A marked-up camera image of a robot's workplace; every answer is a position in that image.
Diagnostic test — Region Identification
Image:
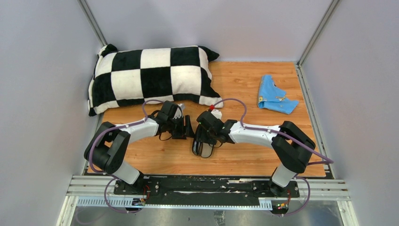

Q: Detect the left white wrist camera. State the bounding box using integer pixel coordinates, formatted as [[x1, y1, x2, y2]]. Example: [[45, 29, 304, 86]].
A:
[[173, 103, 185, 119]]

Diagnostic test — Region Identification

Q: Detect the black sunglasses case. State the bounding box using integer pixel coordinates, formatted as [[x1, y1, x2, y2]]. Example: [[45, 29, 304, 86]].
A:
[[192, 131, 216, 158]]

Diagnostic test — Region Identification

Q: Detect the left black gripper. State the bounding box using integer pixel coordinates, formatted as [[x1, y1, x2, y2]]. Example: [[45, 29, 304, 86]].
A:
[[167, 115, 195, 139]]

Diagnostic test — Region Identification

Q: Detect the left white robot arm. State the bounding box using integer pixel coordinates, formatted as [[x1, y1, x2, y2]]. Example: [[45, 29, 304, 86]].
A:
[[84, 101, 194, 194]]

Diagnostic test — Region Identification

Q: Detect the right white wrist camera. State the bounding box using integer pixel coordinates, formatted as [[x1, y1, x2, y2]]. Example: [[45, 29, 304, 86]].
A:
[[209, 105, 222, 119]]

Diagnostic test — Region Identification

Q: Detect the black white checkered pillow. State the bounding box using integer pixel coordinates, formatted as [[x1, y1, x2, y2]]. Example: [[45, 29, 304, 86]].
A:
[[88, 44, 223, 116]]

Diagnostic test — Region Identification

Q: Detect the aluminium frame rail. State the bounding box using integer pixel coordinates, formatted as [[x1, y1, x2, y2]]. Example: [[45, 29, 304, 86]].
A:
[[66, 176, 351, 211]]

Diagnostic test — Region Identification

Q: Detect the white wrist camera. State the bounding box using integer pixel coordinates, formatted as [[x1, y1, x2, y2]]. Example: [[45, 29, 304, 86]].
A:
[[209, 105, 222, 119], [173, 103, 185, 119]]

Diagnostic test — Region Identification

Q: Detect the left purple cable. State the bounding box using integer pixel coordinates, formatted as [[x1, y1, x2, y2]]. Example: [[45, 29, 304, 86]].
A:
[[88, 99, 164, 215]]

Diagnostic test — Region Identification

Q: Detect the blue crumpled cloth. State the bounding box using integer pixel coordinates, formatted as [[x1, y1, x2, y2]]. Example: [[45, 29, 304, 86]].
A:
[[257, 75, 299, 114]]

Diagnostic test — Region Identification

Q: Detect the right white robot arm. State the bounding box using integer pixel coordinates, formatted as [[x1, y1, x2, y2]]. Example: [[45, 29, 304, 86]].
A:
[[193, 109, 316, 197]]

